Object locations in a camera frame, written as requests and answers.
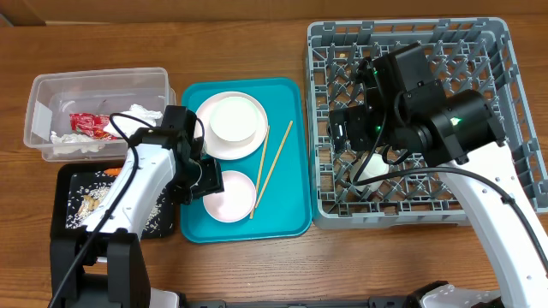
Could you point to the black plastic tray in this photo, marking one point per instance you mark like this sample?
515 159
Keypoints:
68 184

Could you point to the white napkin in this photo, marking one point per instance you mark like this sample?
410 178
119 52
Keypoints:
137 117

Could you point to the orange carrot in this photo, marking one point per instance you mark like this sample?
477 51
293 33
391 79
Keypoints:
112 172

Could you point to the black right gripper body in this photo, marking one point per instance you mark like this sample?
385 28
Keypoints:
376 134

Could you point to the peanuts and rice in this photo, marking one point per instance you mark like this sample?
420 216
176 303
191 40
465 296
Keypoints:
88 189

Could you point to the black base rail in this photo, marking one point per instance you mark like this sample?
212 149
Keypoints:
372 302

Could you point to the grey dishwasher rack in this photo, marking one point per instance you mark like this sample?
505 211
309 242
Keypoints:
464 53

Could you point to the clear plastic bin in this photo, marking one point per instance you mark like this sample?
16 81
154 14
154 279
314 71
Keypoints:
53 97

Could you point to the red snack wrapper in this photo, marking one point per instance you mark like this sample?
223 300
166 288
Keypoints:
91 125

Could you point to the teal plastic tray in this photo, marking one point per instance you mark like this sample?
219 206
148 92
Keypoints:
285 209

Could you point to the pink plate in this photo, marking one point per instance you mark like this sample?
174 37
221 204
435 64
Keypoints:
225 150

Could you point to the white paper cup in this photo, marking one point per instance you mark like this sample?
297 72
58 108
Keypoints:
375 167

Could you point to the foil wrapper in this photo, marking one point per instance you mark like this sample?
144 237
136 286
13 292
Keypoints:
72 142

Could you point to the pale green bowl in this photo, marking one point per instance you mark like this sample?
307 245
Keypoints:
234 119

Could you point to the pink bowl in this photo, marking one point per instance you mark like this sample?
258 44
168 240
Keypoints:
235 202

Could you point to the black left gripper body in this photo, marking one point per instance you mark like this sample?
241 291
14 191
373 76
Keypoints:
203 178

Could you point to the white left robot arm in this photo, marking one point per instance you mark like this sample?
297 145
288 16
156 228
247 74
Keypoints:
100 264

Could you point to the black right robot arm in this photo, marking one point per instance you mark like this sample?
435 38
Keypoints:
462 141

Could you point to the right wooden chopstick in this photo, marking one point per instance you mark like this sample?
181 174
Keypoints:
273 165

